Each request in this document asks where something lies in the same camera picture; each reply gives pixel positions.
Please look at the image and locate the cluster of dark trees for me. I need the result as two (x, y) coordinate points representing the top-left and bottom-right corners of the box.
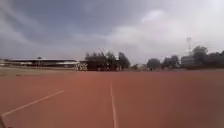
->
(83, 50), (132, 72)

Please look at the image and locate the row of trees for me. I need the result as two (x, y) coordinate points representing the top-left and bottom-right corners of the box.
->
(146, 45), (224, 71)

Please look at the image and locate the grass strip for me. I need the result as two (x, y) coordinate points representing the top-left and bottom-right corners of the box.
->
(0, 67), (80, 77)

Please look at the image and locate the red running track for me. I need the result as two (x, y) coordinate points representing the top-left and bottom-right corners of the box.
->
(0, 69), (224, 128)

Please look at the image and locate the floodlight mast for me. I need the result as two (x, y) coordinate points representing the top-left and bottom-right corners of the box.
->
(185, 36), (193, 57)

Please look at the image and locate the long low grandstand building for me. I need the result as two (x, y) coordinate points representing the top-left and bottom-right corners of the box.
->
(2, 56), (81, 70)

